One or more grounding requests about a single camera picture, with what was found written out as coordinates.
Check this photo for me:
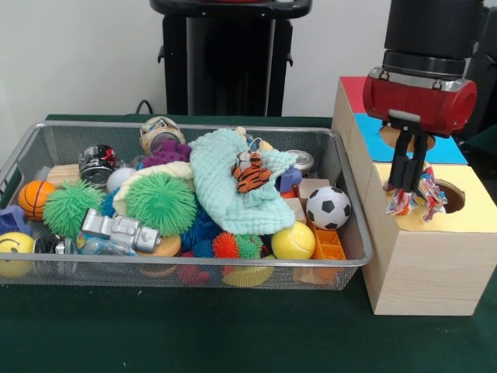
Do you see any wooden box with three holes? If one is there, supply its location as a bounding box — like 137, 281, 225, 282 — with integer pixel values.
331, 75, 497, 316

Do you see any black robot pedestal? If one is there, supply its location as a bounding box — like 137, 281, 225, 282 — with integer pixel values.
149, 0, 314, 117

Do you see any small white ball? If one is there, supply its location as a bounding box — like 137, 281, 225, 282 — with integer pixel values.
106, 166, 137, 193

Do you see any black stand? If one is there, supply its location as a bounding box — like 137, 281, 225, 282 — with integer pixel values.
464, 5, 497, 145

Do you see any silver mesh bin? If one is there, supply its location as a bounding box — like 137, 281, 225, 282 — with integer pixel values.
0, 120, 374, 291

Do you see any yellow tennis ball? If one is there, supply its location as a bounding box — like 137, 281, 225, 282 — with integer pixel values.
271, 221, 317, 260

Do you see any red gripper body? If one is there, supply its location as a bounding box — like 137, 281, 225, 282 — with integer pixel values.
363, 75, 478, 139

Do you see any yellow smiley ball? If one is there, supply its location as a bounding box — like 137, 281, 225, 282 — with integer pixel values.
0, 232, 36, 279

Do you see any silver robot toy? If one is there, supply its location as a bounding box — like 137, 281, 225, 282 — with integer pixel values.
81, 208, 162, 256

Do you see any orange basketball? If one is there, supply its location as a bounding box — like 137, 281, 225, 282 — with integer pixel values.
17, 180, 57, 221

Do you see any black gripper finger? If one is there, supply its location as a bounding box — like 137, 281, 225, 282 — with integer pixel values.
389, 126, 413, 191
406, 130, 429, 194

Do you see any black and white soccer ball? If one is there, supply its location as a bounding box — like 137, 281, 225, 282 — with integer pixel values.
305, 186, 353, 231

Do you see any colourful patterned cloth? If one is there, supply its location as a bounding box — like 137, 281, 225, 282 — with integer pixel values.
383, 166, 449, 224

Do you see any small green spiky ball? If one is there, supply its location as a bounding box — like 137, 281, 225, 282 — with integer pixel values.
42, 179, 106, 239

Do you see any mint green cloth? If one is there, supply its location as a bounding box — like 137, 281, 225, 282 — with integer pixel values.
187, 127, 298, 236

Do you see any small wooden block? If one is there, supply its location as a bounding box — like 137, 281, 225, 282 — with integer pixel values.
46, 164, 81, 187

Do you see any black and red can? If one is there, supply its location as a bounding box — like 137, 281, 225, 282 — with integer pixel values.
78, 144, 118, 191

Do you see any large green spiky ball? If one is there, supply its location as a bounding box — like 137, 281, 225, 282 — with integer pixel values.
127, 172, 199, 238

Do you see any dark green tablecloth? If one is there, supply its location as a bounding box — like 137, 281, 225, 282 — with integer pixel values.
0, 113, 497, 373
463, 127, 497, 166

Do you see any small tiger plush toy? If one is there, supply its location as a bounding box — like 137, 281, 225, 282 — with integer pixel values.
231, 152, 273, 194

